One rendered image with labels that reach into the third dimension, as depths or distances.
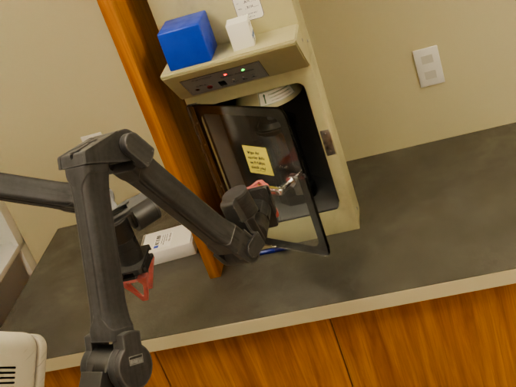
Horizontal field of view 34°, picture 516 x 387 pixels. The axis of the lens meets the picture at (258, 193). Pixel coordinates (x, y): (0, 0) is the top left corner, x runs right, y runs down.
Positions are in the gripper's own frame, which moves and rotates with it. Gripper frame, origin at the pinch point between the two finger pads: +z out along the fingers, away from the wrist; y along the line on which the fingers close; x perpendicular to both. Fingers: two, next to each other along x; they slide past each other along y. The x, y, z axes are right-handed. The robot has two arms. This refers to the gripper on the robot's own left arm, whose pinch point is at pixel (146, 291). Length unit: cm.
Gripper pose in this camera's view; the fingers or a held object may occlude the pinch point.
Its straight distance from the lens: 192.8
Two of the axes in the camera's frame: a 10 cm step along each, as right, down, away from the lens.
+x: -9.5, 2.2, 2.3
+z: 3.0, 8.4, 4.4
